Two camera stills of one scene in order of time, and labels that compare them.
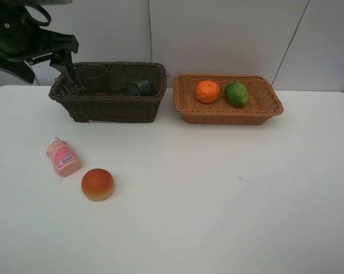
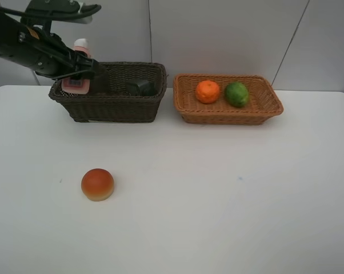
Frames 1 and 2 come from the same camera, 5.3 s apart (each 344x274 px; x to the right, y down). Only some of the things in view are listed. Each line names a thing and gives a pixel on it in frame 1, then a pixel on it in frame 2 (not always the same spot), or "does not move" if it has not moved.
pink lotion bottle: [65, 158] → [78, 85]
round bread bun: [97, 184] does not move
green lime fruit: [236, 94] does not move
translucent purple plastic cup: [96, 78] does not move
